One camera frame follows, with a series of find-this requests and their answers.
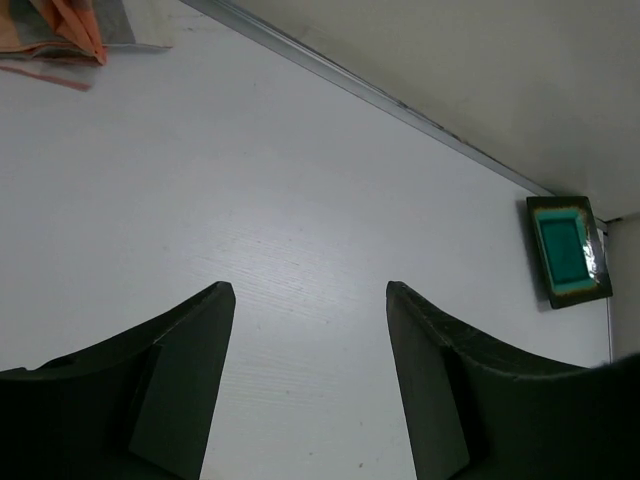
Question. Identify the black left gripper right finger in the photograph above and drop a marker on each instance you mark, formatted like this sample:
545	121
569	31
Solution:
479	408

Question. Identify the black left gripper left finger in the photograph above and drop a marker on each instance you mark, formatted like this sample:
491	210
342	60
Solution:
138	405

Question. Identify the orange grey checkered cloth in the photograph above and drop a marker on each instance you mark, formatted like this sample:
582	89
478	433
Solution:
66	42

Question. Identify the green square ceramic plate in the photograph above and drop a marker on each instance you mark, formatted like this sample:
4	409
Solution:
570	251

